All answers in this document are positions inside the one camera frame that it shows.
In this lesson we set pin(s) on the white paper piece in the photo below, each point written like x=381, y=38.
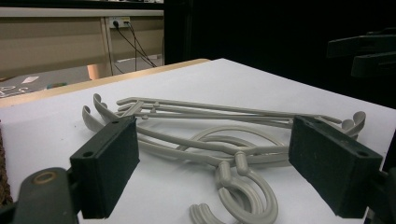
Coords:
x=30, y=79

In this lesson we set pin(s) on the white power socket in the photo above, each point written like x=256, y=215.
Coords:
x=122, y=21

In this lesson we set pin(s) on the wooden shelf unit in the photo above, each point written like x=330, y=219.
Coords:
x=56, y=46

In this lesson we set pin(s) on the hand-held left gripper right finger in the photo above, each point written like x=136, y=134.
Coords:
x=333, y=165

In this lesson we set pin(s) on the black curtain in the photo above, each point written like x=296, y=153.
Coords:
x=249, y=31

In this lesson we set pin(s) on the grey plastic clothes hanger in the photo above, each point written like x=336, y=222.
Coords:
x=224, y=174
x=218, y=116
x=242, y=163
x=218, y=108

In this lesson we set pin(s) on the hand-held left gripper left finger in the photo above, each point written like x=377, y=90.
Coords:
x=106, y=165

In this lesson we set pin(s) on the brown wicker basket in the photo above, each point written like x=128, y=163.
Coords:
x=3, y=174

